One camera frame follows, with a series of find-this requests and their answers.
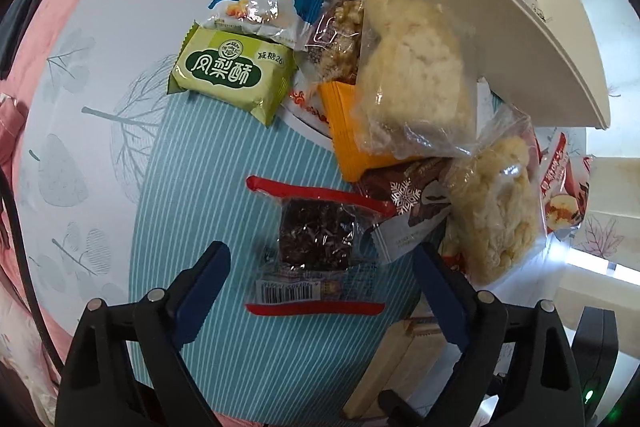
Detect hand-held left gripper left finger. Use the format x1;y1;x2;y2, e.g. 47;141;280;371
56;241;232;427

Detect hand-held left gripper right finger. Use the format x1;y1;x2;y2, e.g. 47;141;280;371
377;242;586;427

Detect clear rice puff packet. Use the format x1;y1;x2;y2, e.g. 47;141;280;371
442;104;546;288
350;0;481;160

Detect beige wafer packet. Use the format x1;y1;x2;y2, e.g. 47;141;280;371
342;314;463;420

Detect dark brownie packet red edges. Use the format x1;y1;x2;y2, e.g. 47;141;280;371
245;175;396;318

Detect red snack packet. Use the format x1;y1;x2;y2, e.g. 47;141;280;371
535;132;593;235

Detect green pastry packet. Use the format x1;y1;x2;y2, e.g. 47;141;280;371
167;21;297;128

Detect brown snowflake chocolate packet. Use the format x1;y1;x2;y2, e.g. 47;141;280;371
357;157;456;264

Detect white leaf print curtain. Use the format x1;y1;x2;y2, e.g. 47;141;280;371
540;0;640;358

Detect orange snack packet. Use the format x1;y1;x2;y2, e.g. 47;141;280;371
320;81;401;182

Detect white red print packet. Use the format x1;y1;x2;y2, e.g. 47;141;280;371
282;72;336;140

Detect clear nut bar packet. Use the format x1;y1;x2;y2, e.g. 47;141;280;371
305;0;368;85

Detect blue snack packet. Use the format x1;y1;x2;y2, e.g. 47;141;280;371
207;0;332;52

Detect pink blanket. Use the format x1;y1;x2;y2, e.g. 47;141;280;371
0;0;166;427

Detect black cable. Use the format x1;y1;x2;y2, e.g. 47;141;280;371
0;167;68;368

